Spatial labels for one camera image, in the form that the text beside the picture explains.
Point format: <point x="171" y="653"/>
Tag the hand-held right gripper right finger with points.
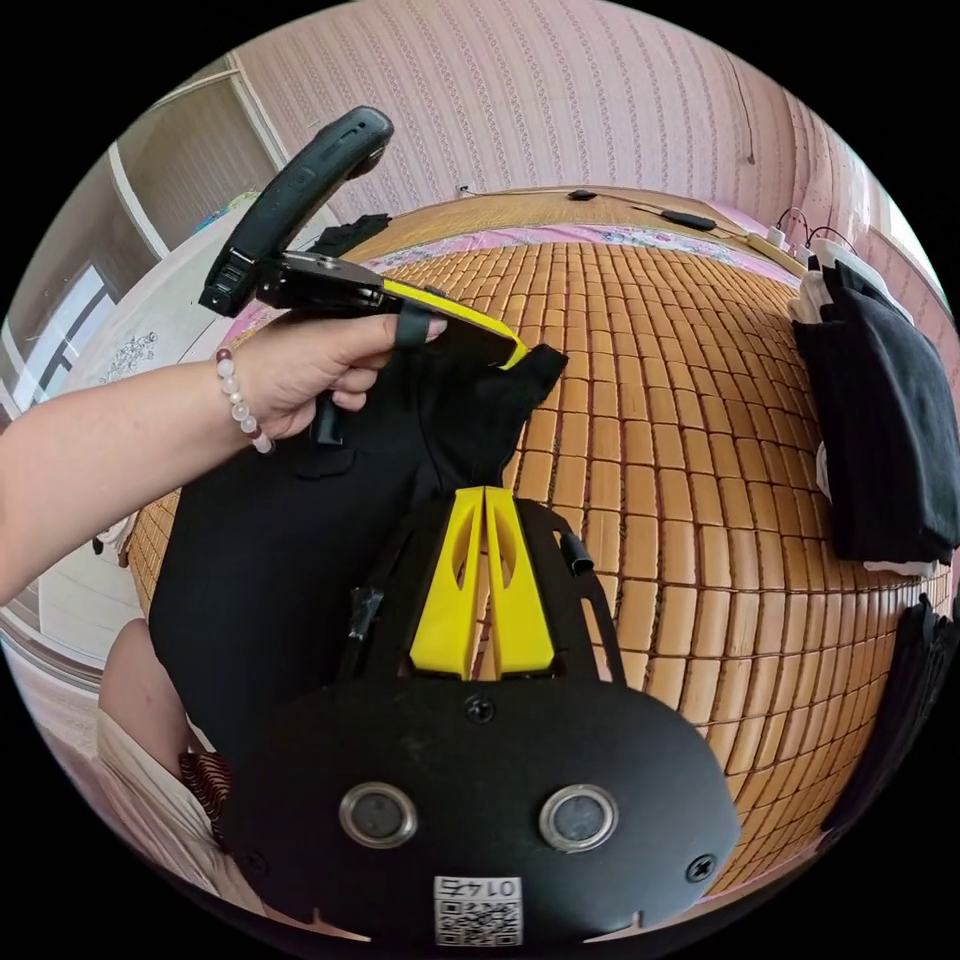
<point x="525" y="607"/>

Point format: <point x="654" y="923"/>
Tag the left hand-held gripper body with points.
<point x="322" y="285"/>

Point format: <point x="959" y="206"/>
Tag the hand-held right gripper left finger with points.
<point x="446" y="600"/>

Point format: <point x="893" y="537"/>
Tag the black short sleeve shirt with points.
<point x="285" y="555"/>

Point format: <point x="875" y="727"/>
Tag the person's left forearm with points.
<point x="97" y="472"/>

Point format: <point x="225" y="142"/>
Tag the person's left hand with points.
<point x="315" y="367"/>

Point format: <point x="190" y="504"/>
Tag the small black garment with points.
<point x="351" y="232"/>

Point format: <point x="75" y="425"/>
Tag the bed with woven mat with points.
<point x="675" y="450"/>

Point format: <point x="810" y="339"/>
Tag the window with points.
<point x="52" y="345"/>

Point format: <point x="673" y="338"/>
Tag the person's body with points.
<point x="150" y="795"/>

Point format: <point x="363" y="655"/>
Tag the pile of clothes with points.
<point x="885" y="420"/>

